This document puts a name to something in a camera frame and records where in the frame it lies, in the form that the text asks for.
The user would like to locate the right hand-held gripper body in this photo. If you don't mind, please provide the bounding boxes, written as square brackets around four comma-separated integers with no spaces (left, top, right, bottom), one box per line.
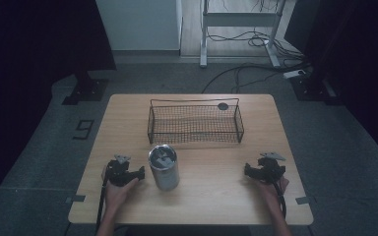
[256,151,287,185]

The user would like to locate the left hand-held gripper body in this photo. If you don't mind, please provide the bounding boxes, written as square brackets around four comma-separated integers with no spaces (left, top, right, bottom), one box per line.
[106,153,136,188]

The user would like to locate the silver metal can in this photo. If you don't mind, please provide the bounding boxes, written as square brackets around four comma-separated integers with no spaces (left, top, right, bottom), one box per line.
[148,144,181,192]

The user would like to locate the dark wire mesh basket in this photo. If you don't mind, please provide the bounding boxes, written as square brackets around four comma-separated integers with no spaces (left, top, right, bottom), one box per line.
[147,97,246,146]

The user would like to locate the person's left hand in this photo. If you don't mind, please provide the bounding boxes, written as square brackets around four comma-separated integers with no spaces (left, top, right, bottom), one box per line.
[101,166,140,211]

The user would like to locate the person's right hand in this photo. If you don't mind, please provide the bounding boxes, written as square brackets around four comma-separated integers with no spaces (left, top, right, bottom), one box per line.
[255,176,290,212]

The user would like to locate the grey tape piece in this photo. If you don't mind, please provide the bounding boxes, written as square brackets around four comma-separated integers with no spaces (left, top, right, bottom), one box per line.
[65,194,87,205]
[295,195,313,206]

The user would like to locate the black stand base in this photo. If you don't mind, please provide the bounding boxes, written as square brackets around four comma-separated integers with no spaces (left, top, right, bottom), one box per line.
[61,70,110,106]
[288,67,342,105]

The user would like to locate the white power strip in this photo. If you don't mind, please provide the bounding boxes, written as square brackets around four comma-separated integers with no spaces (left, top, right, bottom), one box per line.
[283,68,310,80]

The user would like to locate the dark curtain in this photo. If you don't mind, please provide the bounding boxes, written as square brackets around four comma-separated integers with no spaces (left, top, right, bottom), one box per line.
[0,0,117,210]
[283,0,378,171]

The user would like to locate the white panel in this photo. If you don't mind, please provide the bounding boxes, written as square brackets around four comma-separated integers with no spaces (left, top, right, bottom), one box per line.
[94,0,184,52]

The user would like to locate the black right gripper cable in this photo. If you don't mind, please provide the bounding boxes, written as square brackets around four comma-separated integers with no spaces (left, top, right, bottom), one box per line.
[273,180,287,220]

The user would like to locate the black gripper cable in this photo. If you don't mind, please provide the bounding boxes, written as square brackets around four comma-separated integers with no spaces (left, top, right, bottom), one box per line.
[94,182,108,232]
[273,180,287,220]

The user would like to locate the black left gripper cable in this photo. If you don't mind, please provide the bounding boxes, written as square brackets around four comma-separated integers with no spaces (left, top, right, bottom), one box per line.
[94,182,108,232]

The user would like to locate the tangle of black floor cables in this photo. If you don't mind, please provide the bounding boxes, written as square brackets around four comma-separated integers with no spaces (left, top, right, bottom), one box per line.
[201,0,312,95]

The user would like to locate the white metal desk frame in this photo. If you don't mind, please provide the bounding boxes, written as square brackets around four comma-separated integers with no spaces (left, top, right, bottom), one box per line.
[199,0,287,69]

